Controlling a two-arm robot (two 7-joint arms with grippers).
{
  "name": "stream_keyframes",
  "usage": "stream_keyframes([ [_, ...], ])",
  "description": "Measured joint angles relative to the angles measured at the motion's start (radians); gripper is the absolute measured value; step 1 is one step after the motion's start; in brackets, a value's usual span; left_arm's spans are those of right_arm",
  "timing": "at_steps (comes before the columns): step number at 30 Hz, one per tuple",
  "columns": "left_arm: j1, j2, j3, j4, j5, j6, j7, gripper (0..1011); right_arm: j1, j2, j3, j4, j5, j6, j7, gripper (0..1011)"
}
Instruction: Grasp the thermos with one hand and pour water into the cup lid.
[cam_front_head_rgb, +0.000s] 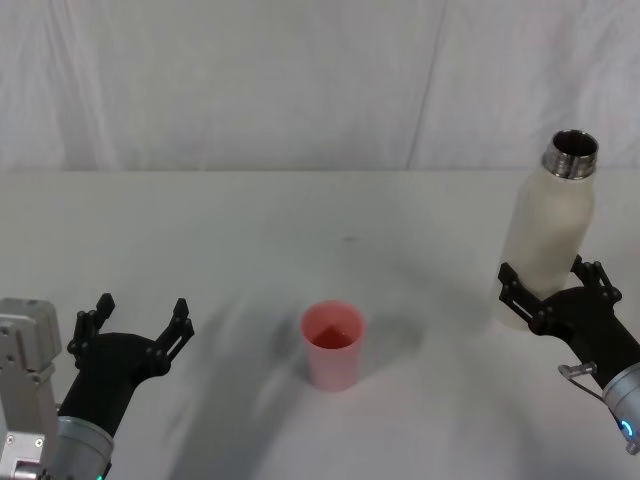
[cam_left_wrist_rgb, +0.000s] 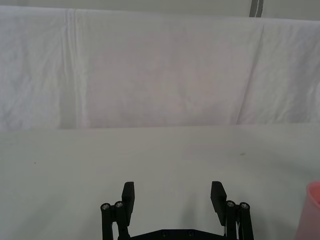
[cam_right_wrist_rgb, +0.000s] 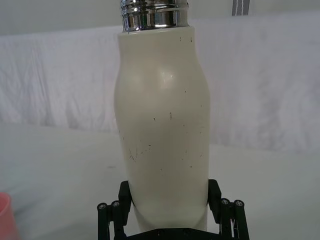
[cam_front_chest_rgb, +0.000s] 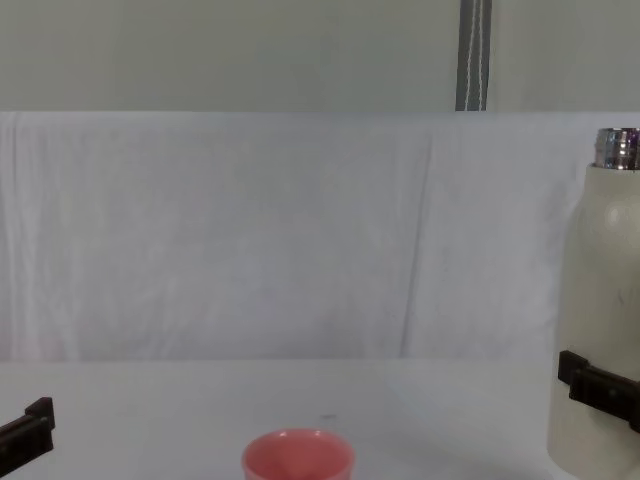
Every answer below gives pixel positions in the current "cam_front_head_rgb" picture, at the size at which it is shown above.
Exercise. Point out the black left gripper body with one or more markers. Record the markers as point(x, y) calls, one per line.
point(107, 370)

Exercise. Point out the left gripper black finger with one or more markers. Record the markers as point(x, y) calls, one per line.
point(86, 330)
point(175, 340)

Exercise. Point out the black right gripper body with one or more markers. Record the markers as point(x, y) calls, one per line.
point(595, 325)

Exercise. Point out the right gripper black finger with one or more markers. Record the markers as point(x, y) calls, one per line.
point(520, 297)
point(597, 282)

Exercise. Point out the cream vacuum bottle steel neck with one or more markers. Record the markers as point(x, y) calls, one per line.
point(547, 225)

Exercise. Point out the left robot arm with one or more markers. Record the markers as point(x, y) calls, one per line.
point(27, 380)

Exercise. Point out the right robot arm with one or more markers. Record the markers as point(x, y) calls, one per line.
point(625, 395)

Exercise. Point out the pink plastic cup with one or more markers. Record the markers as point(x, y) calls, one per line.
point(332, 360)

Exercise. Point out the white table cloth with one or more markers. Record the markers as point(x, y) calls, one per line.
point(300, 225)

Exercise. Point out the white curtain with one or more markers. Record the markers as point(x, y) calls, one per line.
point(250, 80)

